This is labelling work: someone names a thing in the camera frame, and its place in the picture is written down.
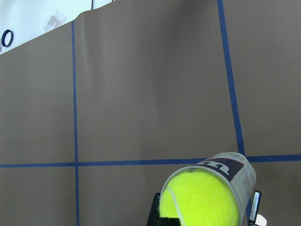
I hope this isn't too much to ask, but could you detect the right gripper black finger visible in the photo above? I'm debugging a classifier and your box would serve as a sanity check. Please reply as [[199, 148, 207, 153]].
[[157, 217, 181, 226]]

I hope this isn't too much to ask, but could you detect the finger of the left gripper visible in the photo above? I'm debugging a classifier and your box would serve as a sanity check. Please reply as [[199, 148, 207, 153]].
[[248, 190, 261, 224], [146, 193, 160, 226]]

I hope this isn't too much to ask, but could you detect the clear tennis ball can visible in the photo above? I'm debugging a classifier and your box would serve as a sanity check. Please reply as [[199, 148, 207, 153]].
[[160, 152, 256, 226]]

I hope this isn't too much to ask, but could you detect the yellow tennis ball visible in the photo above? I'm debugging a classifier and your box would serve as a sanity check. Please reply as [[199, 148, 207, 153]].
[[159, 171, 239, 226]]

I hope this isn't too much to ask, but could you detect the blue rubber ring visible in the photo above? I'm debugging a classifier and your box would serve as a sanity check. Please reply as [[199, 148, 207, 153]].
[[0, 30, 14, 47]]

